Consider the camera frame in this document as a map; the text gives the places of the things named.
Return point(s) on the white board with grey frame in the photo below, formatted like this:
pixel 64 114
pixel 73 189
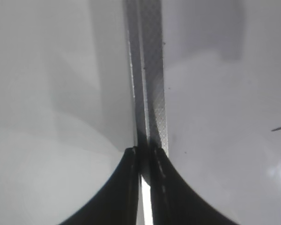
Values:
pixel 206 84

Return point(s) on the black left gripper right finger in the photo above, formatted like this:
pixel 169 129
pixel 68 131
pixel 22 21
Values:
pixel 173 201

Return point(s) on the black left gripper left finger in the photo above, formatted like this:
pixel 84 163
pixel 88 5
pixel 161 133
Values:
pixel 116 203

